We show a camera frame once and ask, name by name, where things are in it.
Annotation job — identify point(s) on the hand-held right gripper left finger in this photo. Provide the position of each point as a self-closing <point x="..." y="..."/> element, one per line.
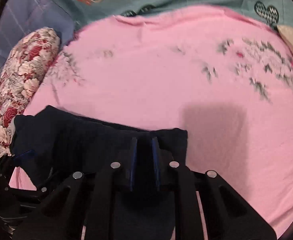
<point x="134" y="162"/>

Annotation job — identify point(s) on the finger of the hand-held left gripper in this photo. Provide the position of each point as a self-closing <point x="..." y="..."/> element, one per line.
<point x="36" y="192"/>
<point x="24" y="154"/>

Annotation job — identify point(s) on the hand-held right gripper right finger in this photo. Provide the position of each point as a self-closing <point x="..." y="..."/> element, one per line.
<point x="156" y="162"/>

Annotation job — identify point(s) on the dark navy pants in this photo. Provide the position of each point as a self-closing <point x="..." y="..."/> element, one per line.
<point x="74" y="135"/>

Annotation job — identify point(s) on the red floral bolster pillow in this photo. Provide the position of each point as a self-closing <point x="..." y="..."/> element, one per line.
<point x="19" y="80"/>

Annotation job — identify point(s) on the pink floral bedsheet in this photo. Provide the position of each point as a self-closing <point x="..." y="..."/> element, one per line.
<point x="149" y="80"/>

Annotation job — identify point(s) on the purple plaid sheet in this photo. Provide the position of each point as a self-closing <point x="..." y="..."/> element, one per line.
<point x="31" y="12"/>

